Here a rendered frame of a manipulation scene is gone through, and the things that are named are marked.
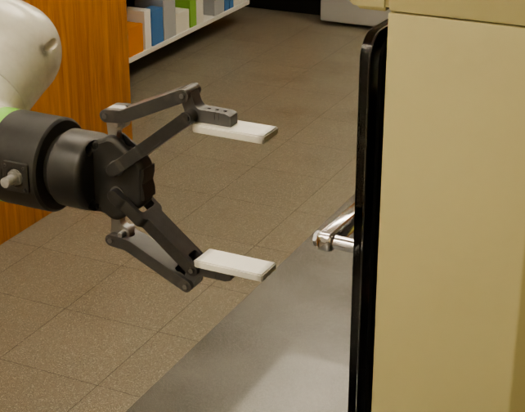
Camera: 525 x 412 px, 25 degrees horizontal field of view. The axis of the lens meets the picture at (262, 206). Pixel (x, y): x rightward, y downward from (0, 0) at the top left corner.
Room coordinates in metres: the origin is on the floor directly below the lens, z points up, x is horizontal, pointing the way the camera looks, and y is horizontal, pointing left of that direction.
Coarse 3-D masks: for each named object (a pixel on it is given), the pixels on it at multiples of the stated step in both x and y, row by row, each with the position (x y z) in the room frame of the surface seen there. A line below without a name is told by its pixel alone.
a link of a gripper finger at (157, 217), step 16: (112, 192) 1.02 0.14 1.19; (128, 208) 1.01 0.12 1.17; (160, 208) 1.03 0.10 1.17; (144, 224) 1.01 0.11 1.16; (160, 224) 1.01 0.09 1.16; (160, 240) 1.00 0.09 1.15; (176, 240) 1.00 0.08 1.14; (176, 256) 0.99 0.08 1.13; (192, 256) 1.01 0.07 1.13; (192, 272) 0.99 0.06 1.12
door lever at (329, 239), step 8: (352, 208) 0.93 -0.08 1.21; (344, 216) 0.92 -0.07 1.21; (352, 216) 0.92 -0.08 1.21; (336, 224) 0.90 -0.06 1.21; (344, 224) 0.90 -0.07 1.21; (352, 224) 0.91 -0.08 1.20; (320, 232) 0.89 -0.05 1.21; (328, 232) 0.88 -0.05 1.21; (336, 232) 0.89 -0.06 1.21; (344, 232) 0.90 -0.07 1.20; (352, 232) 0.91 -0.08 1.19; (312, 240) 0.89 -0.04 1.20; (320, 240) 0.88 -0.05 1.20; (328, 240) 0.88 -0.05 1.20; (336, 240) 0.88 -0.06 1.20; (344, 240) 0.88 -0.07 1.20; (352, 240) 0.87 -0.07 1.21; (320, 248) 0.88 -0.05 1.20; (328, 248) 0.88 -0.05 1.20; (336, 248) 0.88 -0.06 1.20; (344, 248) 0.87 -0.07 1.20; (352, 248) 0.87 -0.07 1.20
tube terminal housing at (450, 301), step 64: (448, 0) 0.79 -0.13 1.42; (512, 0) 0.77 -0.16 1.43; (448, 64) 0.79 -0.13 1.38; (512, 64) 0.77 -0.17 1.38; (384, 128) 0.81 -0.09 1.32; (448, 128) 0.79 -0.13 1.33; (512, 128) 0.77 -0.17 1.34; (384, 192) 0.81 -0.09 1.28; (448, 192) 0.79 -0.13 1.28; (512, 192) 0.77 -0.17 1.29; (384, 256) 0.81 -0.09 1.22; (448, 256) 0.79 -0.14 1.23; (512, 256) 0.77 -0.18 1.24; (384, 320) 0.81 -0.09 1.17; (448, 320) 0.79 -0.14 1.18; (512, 320) 0.76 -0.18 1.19; (384, 384) 0.81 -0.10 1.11; (448, 384) 0.78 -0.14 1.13; (512, 384) 0.76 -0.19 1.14
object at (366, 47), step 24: (384, 24) 0.86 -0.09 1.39; (360, 72) 0.83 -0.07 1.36; (360, 96) 0.83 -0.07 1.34; (360, 120) 0.83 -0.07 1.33; (360, 144) 0.83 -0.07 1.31; (360, 168) 0.83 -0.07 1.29; (360, 192) 0.83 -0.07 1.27; (360, 216) 0.82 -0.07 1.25; (360, 240) 0.82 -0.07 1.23; (360, 264) 0.82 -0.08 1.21; (360, 288) 0.82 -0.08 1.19; (360, 312) 0.82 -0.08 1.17
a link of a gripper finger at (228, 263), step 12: (216, 252) 1.00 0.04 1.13; (204, 264) 0.98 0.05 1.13; (216, 264) 0.97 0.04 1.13; (228, 264) 0.98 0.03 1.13; (240, 264) 0.98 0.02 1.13; (252, 264) 0.98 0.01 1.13; (264, 264) 0.98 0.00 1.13; (240, 276) 0.96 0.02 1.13; (252, 276) 0.96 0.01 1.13; (264, 276) 0.96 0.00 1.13
